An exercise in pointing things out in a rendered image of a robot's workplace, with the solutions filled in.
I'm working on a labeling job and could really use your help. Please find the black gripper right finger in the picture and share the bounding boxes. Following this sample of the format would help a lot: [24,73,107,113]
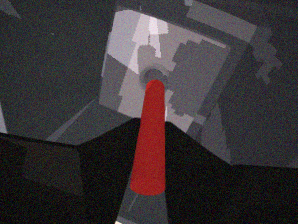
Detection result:
[165,121,298,224]

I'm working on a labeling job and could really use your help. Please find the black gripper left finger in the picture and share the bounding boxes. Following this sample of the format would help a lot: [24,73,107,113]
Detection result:
[0,117,141,224]

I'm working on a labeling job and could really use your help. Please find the red peg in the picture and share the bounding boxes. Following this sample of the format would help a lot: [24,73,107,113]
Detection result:
[129,79,166,196]

